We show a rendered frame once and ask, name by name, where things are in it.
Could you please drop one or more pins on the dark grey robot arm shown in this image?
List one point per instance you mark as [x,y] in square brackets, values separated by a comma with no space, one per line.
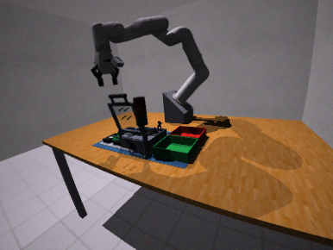
[156,25]

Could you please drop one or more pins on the green open-top bin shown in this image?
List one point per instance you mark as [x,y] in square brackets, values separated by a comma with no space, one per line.
[177,148]

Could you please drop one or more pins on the green circuit board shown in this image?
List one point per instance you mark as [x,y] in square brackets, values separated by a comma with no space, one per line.
[114,137]

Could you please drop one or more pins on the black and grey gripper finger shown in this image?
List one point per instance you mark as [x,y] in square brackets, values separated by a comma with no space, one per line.
[114,75]
[98,76]

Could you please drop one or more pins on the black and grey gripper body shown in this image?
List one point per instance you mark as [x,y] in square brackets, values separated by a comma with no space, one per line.
[104,67]

